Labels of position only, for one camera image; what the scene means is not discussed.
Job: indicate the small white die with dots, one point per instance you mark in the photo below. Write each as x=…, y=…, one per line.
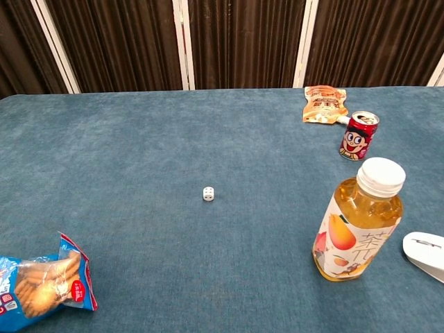
x=208, y=194

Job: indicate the blue velvet table cloth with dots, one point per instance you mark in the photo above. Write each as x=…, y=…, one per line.
x=173, y=145

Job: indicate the orange spouted drink pouch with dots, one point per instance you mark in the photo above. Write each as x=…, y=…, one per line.
x=322, y=104

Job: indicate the brown curtain partition panel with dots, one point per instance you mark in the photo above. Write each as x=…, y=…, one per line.
x=437, y=77
x=21, y=45
x=243, y=41
x=374, y=41
x=121, y=41

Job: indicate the red cartoon drink can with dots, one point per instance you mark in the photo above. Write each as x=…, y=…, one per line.
x=357, y=138

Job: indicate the fruit tea bottle white cap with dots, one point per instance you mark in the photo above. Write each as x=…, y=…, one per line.
x=357, y=229

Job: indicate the blue cookie snack bag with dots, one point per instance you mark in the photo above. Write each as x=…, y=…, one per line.
x=38, y=288

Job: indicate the white computer mouse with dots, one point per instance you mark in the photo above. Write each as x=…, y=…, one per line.
x=426, y=253

